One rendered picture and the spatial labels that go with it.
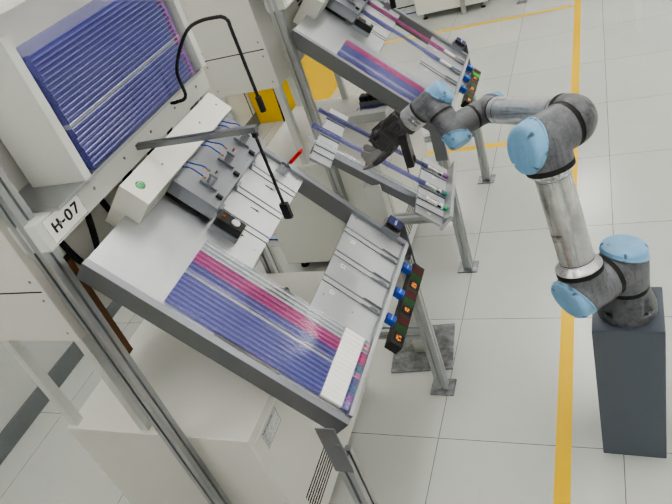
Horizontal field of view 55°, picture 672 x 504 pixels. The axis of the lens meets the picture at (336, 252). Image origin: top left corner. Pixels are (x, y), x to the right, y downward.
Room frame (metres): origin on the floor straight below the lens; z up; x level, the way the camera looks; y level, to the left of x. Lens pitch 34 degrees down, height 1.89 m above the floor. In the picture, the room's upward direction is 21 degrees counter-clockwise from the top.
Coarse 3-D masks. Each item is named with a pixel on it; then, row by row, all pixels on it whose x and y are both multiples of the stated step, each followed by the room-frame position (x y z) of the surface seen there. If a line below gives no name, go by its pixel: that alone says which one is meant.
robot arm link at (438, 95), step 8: (432, 88) 1.69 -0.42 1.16; (440, 88) 1.67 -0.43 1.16; (448, 88) 1.70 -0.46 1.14; (424, 96) 1.69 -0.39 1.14; (432, 96) 1.67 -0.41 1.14; (440, 96) 1.66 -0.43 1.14; (448, 96) 1.66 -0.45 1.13; (416, 104) 1.70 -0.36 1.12; (424, 104) 1.68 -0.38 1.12; (432, 104) 1.67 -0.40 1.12; (440, 104) 1.66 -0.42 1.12; (448, 104) 1.66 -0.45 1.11; (416, 112) 1.69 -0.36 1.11; (424, 112) 1.68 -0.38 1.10; (432, 112) 1.66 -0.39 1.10; (424, 120) 1.69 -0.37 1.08
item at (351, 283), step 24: (360, 240) 1.61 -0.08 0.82; (384, 240) 1.64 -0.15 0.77; (336, 264) 1.49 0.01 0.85; (360, 264) 1.52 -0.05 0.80; (384, 264) 1.55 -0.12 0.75; (336, 288) 1.41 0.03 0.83; (360, 288) 1.44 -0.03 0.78; (384, 288) 1.46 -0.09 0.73; (336, 312) 1.34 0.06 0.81; (360, 312) 1.36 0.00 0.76; (336, 408) 1.08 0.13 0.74
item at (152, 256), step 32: (256, 160) 1.77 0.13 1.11; (256, 192) 1.65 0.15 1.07; (288, 192) 1.69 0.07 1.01; (128, 224) 1.42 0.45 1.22; (160, 224) 1.45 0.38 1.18; (192, 224) 1.48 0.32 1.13; (256, 224) 1.54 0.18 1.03; (96, 256) 1.31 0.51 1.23; (128, 256) 1.33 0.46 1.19; (160, 256) 1.36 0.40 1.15; (192, 256) 1.38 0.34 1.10; (256, 256) 1.44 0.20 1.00; (160, 288) 1.27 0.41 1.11; (192, 320) 1.21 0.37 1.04
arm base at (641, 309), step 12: (648, 288) 1.18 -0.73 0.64; (612, 300) 1.20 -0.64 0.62; (624, 300) 1.18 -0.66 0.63; (636, 300) 1.17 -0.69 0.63; (648, 300) 1.17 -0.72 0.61; (600, 312) 1.23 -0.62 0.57; (612, 312) 1.20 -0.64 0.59; (624, 312) 1.17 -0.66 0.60; (636, 312) 1.16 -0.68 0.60; (648, 312) 1.17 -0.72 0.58; (612, 324) 1.19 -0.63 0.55; (624, 324) 1.17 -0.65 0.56; (636, 324) 1.15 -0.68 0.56
